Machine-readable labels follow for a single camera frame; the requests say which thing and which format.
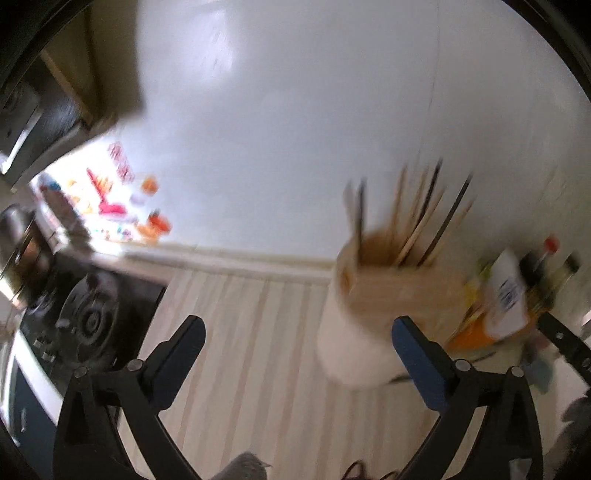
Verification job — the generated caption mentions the yellow box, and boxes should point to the yellow box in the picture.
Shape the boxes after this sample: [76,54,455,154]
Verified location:
[461,262,491,324]

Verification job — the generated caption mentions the colourful fruit stickers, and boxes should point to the colourful fruit stickers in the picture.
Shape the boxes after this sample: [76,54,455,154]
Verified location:
[36,138,172,246]

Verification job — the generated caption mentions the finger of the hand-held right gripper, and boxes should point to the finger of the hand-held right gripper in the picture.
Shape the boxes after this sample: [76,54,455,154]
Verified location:
[538,313,591,385]

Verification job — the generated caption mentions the long black chopstick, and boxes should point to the long black chopstick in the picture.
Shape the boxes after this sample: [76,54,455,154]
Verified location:
[418,158,444,266]

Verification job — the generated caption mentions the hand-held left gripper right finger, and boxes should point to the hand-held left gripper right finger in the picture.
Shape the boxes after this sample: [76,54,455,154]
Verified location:
[392,316,544,480]

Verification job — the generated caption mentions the short black chopstick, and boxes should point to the short black chopstick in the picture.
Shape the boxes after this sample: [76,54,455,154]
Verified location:
[355,178,371,248]

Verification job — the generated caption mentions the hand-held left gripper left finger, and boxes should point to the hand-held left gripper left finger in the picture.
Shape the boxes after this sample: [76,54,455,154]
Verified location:
[52,315,207,480]

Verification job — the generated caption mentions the light blue object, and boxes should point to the light blue object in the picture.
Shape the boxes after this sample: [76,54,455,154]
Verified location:
[525,354,557,394]

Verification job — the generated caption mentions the wooden chopstick white band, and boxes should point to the wooden chopstick white band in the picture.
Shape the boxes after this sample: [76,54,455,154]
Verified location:
[398,178,428,265]

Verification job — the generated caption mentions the grey cloth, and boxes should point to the grey cloth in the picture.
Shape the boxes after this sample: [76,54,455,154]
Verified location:
[551,390,591,480]

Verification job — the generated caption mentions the metal pot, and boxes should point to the metal pot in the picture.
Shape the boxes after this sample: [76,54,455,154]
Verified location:
[0,207,52,306]

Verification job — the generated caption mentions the dark bottle with red cap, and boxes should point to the dark bottle with red cap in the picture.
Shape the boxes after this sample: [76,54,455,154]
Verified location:
[519,235,560,315]

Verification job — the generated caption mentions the white cylindrical chopstick holder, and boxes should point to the white cylindrical chopstick holder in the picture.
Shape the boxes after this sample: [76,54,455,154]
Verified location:
[316,228,468,391]

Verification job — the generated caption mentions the black gas stove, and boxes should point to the black gas stove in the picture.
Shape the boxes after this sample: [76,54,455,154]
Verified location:
[18,262,168,394]

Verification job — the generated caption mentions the orange labelled sauce bottle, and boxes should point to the orange labelled sauce bottle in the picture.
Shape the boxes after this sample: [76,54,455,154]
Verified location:
[447,249,537,352]

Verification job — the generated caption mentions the range hood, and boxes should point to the range hood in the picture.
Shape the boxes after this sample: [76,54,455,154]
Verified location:
[0,9,147,186]

